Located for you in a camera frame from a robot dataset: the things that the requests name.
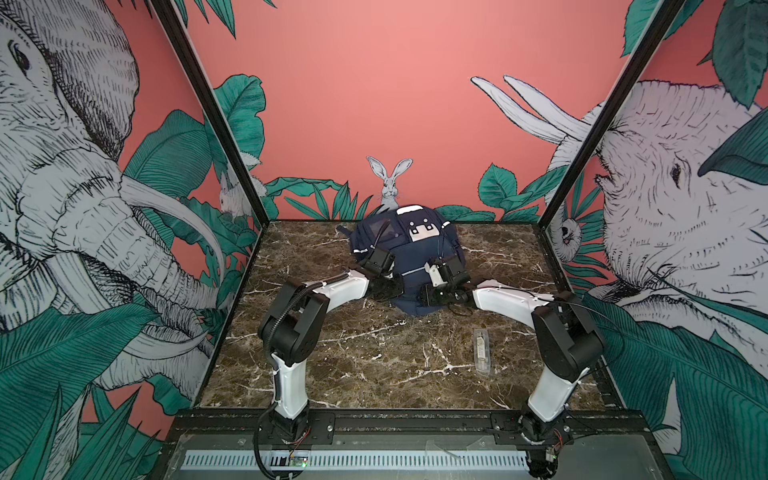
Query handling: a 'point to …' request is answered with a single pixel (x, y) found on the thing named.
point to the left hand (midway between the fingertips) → (408, 287)
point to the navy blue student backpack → (413, 237)
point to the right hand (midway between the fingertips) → (419, 293)
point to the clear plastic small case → (482, 355)
